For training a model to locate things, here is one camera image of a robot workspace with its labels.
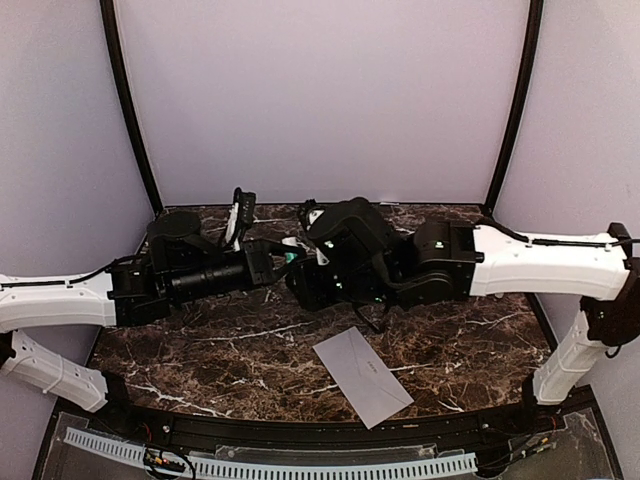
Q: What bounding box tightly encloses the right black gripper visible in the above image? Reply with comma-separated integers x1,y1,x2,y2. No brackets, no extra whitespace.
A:
285,254,403,310

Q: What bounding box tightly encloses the green glue stick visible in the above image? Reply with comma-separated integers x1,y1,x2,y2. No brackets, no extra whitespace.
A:
281,237,303,263

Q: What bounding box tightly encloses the grey envelope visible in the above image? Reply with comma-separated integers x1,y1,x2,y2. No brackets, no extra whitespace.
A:
313,327,414,430

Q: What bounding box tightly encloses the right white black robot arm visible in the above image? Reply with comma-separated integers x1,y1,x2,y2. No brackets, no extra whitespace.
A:
286,197,639,434

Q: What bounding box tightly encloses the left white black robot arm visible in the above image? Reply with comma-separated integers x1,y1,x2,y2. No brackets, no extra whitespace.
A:
1,211,306,436

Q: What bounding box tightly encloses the small circuit board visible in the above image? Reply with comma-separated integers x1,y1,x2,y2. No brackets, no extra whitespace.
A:
142,449,186,474

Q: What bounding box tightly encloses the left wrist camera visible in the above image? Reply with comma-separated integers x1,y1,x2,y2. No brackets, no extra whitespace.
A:
220,187,256,251

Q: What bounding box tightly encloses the white slotted cable duct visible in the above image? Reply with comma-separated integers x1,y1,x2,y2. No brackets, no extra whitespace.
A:
63,427,478,479

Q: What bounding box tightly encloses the black front rail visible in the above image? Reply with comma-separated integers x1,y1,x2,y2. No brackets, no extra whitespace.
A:
54,369,596,451

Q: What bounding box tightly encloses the left black frame post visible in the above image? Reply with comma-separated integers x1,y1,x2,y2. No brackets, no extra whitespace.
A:
99,0,164,215

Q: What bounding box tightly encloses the black frame post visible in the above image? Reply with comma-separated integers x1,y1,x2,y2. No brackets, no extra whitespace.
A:
483,0,544,216
99,0,164,215

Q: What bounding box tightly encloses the right black frame post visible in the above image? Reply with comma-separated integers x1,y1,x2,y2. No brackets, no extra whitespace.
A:
483,0,544,216

